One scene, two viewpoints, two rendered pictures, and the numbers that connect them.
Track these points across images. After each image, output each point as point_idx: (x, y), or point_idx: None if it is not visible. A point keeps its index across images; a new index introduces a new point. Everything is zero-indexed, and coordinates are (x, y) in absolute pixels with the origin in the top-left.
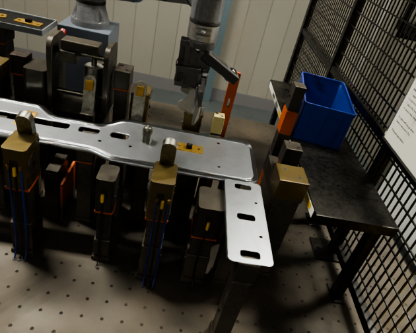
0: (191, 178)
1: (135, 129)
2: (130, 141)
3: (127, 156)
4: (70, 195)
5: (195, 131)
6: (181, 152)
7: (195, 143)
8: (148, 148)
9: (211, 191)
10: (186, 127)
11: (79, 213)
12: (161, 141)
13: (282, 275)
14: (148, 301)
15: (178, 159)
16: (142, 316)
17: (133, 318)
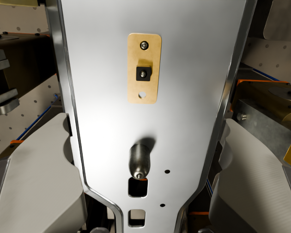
0: None
1: (108, 171)
2: (152, 173)
3: (199, 171)
4: None
5: (56, 54)
6: (165, 88)
7: (115, 53)
8: (166, 146)
9: (283, 10)
10: (37, 77)
11: None
12: (132, 128)
13: None
14: (254, 62)
15: (195, 93)
16: (269, 65)
17: (269, 73)
